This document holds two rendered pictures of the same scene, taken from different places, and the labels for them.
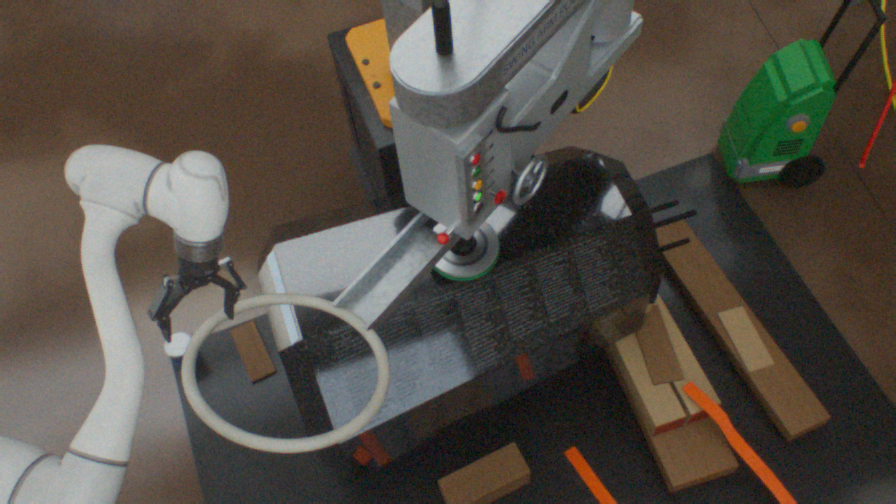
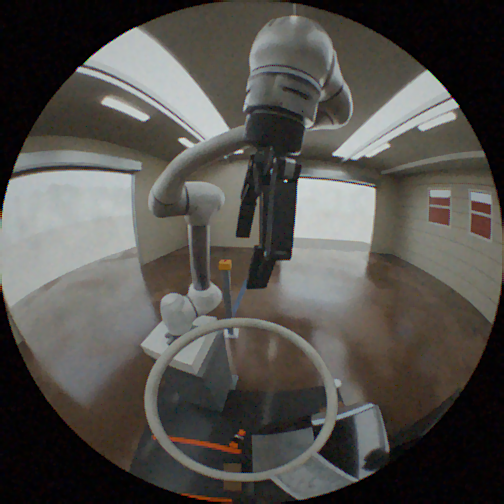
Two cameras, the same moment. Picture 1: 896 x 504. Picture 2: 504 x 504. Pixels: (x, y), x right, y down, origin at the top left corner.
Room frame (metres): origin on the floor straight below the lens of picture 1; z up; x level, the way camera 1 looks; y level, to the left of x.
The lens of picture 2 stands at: (0.98, 0.30, 1.61)
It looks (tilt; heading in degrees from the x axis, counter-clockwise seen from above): 16 degrees down; 108
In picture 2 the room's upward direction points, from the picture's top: straight up
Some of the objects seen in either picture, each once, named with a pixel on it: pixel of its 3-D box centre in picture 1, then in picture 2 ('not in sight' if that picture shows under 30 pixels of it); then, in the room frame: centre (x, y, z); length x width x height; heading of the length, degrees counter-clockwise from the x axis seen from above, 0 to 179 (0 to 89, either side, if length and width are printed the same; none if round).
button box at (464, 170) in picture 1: (472, 181); not in sight; (1.27, -0.08, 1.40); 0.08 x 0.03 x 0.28; 136
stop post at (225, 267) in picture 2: not in sight; (228, 302); (0.25, 1.63, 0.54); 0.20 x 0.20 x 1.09; 15
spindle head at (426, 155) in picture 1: (473, 134); not in sight; (1.46, -0.10, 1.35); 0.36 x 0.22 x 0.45; 136
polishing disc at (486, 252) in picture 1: (462, 245); not in sight; (1.40, -0.05, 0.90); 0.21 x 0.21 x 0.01
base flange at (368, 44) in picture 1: (427, 58); not in sight; (2.30, -0.01, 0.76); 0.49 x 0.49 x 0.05; 15
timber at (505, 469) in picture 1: (484, 481); (233, 476); (0.95, -0.03, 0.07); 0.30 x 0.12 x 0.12; 110
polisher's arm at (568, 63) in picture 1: (547, 66); not in sight; (1.68, -0.33, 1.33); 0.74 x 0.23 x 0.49; 136
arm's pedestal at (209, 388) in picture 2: not in sight; (199, 372); (0.38, 0.75, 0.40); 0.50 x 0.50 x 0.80; 9
